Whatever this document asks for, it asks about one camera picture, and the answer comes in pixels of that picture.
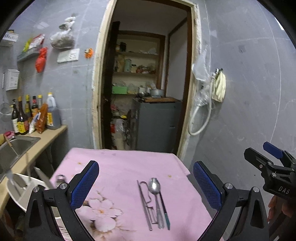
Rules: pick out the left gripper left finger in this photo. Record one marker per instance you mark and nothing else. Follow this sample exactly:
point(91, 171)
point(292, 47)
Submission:
point(76, 191)

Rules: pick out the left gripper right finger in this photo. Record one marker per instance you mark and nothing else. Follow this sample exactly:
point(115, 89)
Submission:
point(214, 190)

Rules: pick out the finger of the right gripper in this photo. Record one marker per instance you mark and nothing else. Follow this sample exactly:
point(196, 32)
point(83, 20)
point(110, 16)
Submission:
point(256, 159)
point(274, 149)

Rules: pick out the person's right hand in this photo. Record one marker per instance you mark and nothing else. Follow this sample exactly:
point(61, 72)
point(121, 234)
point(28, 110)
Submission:
point(276, 204)

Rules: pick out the white utensil holder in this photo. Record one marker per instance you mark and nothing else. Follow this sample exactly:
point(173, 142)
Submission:
point(26, 184)

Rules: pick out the pink floral tablecloth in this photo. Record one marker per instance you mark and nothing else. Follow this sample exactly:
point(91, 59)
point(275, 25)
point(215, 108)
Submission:
point(113, 209)

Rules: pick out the large dark vinegar jug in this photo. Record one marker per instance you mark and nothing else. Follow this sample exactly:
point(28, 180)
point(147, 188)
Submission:
point(53, 114)

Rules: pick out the steel spoon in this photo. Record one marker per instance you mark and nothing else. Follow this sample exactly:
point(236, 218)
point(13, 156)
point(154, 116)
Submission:
point(154, 188)

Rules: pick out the orange snack packet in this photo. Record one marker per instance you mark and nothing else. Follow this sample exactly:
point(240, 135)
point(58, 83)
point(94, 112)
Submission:
point(42, 119)

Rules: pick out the steel sink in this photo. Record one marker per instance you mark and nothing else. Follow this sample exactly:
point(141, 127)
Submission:
point(9, 155)

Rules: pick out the cream cloth on hook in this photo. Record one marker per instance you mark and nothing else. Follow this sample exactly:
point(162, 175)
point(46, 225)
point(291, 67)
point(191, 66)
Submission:
point(219, 86)

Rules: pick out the soy sauce bottle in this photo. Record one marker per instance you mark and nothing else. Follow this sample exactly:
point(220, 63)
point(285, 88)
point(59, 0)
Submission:
point(23, 124)

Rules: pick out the grey metal cabinet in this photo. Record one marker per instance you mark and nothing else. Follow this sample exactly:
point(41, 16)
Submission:
point(153, 125)

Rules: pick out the green box on shelf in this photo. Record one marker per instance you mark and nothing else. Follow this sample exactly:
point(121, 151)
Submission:
point(119, 89)

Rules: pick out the aluminium pot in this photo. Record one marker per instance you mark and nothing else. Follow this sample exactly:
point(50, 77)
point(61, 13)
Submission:
point(156, 93)

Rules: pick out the red plastic bag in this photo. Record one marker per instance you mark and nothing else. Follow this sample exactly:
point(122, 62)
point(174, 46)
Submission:
point(41, 60)

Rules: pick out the metal wire tool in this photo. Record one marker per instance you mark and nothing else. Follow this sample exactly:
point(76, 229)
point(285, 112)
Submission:
point(148, 202)

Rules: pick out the wall power socket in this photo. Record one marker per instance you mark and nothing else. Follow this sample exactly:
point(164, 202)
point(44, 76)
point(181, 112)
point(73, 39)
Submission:
point(68, 56)

